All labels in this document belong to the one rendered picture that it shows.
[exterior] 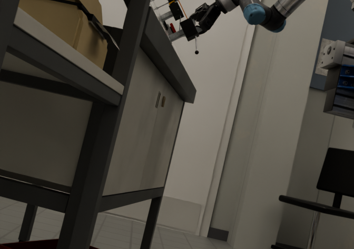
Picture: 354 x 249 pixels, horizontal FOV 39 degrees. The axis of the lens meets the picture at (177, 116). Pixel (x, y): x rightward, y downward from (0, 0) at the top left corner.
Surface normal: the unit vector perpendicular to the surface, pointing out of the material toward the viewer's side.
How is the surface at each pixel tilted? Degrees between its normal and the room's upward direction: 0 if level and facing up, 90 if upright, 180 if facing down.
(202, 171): 90
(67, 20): 90
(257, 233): 90
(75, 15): 90
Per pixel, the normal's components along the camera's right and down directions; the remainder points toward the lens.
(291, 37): 0.07, -0.07
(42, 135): -0.13, -0.11
